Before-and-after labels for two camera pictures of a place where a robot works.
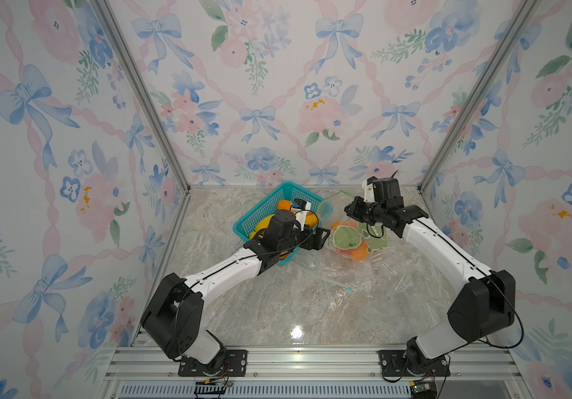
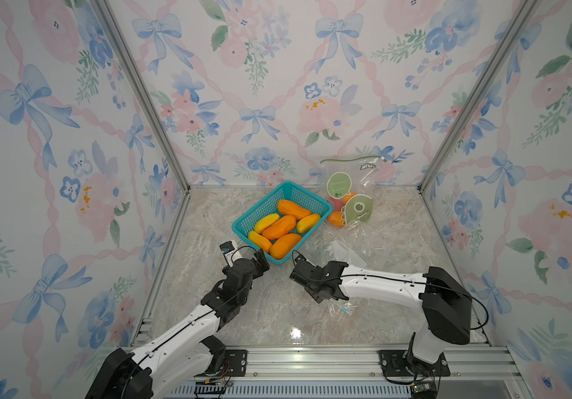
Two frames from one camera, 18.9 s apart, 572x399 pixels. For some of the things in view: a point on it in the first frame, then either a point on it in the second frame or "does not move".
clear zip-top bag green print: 348,238 -> 350,199
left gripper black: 318,242 -> 262,261
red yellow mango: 346,253 -> 337,204
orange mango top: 284,204 does not move
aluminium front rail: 312,364 does not move
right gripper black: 355,211 -> 312,294
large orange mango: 360,253 -> 335,218
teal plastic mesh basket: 288,192 does not move
